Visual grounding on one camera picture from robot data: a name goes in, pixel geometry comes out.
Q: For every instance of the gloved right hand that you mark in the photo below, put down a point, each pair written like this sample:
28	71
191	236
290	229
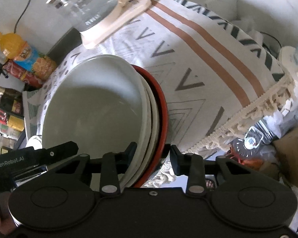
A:
7	224

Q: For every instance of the glass electric kettle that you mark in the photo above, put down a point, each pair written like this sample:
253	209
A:
85	14

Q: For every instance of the yellow utensil holder can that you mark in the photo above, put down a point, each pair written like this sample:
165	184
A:
15	123

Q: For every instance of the red snack can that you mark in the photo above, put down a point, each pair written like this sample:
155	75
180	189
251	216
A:
26	76

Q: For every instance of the patterned white table cloth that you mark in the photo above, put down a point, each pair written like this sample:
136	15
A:
217	80

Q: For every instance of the white ceramic bowl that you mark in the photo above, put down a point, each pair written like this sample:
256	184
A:
102	106

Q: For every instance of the white humidifier appliance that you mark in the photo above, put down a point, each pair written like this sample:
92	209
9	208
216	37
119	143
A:
288	57

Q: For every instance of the dark sauce bottle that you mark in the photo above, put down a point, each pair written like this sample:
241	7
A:
11	101

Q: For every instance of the white ceramic plate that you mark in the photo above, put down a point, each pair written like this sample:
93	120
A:
152	128

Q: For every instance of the black bin with trash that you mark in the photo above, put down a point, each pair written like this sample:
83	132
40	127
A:
268	41

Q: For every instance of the orange juice bottle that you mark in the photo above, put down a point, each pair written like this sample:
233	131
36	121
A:
28	57

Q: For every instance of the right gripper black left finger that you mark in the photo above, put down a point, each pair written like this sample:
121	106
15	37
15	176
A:
114	164

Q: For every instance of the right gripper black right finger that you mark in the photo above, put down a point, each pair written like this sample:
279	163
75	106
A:
192	166

